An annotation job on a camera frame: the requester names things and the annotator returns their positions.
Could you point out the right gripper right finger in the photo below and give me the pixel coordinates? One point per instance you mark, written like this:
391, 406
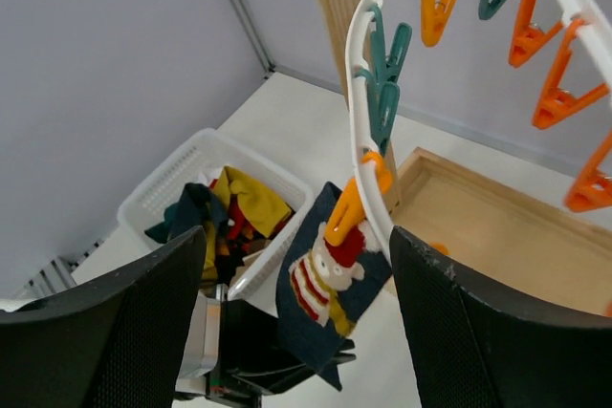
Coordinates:
475, 342

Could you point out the white plastic basket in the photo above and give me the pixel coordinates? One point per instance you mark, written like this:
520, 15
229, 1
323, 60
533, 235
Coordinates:
242, 252

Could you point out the yellow sock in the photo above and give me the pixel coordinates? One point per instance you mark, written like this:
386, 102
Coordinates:
263, 208

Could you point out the white round clip hanger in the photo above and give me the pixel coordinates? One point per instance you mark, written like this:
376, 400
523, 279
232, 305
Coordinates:
523, 85

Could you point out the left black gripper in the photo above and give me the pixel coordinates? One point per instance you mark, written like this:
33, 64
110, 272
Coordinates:
250, 363

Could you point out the navy sock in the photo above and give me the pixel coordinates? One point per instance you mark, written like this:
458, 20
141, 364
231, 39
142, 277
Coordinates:
322, 291
197, 206

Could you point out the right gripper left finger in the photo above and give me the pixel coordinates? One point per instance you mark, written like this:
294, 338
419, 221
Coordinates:
115, 341

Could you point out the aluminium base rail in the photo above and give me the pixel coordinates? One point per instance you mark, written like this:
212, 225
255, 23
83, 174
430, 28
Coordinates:
62, 273

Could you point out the wooden hanger rack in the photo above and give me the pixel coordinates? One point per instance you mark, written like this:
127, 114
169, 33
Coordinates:
508, 236

